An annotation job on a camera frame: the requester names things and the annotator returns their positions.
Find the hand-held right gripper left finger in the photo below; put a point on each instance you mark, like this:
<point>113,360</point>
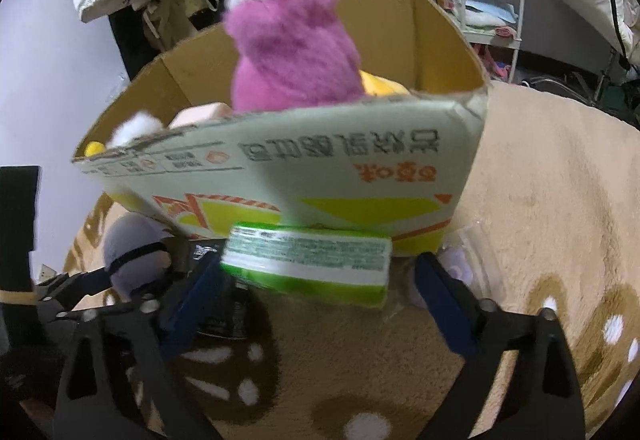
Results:
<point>192,310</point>

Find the peach soft toy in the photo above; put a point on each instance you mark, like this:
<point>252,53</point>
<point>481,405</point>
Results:
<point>200,114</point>

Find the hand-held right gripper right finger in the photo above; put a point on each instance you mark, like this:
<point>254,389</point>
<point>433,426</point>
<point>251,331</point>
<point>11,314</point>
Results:
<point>442,305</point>

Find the printed cardboard box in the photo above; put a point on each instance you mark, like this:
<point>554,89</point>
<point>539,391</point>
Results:
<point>300,159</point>

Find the black hanging coat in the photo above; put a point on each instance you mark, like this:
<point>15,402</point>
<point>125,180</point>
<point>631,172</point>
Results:
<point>132,44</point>

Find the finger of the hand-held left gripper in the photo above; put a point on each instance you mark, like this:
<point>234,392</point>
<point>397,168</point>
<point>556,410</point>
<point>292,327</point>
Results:
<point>75,287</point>
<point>137,254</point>

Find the lavender plush toy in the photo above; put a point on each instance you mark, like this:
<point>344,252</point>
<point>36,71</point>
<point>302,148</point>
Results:
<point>131,236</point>

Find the clear plastic wrapper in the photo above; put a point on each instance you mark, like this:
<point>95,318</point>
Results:
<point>470,260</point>

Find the yellow plush bear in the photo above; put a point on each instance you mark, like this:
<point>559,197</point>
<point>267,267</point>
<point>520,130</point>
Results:
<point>385,84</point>

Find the pink plush bear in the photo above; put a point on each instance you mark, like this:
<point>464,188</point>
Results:
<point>290,49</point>

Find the green tissue pack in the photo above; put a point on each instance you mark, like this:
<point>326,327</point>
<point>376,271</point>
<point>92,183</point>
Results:
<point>310,255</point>

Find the beige printed blanket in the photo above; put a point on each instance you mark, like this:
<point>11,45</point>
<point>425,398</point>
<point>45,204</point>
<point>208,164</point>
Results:
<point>550,200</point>

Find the beige hanging garment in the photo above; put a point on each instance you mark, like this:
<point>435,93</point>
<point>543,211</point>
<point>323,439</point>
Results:
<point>180,4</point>

